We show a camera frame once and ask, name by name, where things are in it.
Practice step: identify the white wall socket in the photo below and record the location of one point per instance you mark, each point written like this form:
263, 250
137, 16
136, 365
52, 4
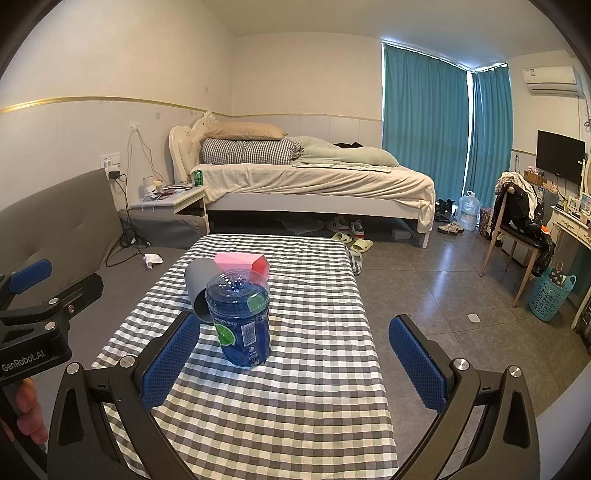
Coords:
110, 161

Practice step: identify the light green slipper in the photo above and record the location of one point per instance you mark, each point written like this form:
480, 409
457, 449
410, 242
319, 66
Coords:
343, 238
361, 246

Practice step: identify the grey fabric sofa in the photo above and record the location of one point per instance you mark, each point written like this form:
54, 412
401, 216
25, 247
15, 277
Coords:
76, 226

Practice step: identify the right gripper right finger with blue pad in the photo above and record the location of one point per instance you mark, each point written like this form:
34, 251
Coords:
505, 444

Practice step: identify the white air conditioner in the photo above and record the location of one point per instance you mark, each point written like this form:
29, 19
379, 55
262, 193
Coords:
554, 80

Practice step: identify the grey checkered tablecloth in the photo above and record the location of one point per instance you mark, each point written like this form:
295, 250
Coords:
317, 409

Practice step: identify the teal laundry basket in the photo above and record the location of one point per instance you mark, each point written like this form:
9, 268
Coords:
550, 291

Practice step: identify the crumpled white tissue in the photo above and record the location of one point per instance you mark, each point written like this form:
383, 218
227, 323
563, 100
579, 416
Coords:
150, 260

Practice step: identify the wooden chair with clothes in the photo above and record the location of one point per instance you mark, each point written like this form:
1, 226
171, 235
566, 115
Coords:
518, 215

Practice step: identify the teal curtain left panel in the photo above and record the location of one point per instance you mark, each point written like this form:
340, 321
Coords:
426, 117

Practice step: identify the person's left hand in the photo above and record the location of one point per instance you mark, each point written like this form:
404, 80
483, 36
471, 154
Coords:
30, 417

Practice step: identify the teal curtain panel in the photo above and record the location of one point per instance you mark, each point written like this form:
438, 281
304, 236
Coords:
492, 132
426, 117

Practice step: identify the light green blanket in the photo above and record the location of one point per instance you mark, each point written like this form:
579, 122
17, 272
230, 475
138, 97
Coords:
318, 153

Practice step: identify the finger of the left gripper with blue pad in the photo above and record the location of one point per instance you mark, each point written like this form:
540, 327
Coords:
17, 283
68, 303

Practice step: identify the teal curtain right panel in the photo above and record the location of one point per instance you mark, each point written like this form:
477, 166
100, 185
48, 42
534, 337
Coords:
492, 132

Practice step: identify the green soda can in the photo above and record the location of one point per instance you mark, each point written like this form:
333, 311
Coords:
197, 178

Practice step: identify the large clear water jug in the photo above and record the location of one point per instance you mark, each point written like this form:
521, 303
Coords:
468, 211

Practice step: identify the white dressing table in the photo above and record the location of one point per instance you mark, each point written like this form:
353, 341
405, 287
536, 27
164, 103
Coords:
572, 238

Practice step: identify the blue plastic water bottle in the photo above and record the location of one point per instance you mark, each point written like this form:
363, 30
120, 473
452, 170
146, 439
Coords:
239, 303

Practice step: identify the black television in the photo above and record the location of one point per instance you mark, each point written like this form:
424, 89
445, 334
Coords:
560, 155

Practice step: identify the white bedside table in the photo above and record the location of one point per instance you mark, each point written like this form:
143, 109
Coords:
182, 202

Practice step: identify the pink rectangular box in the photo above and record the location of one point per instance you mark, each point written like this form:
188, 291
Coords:
227, 261

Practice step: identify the beige pillow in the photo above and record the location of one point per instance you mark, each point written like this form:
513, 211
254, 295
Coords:
249, 131

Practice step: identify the beige bed sheet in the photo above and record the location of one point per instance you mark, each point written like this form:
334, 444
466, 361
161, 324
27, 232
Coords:
401, 186

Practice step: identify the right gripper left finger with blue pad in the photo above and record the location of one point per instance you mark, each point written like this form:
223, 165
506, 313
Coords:
82, 444

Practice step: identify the checkered folded quilt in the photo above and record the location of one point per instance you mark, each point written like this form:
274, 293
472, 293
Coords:
269, 152

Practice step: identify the grey plastic cup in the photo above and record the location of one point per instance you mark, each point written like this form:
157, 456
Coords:
197, 275

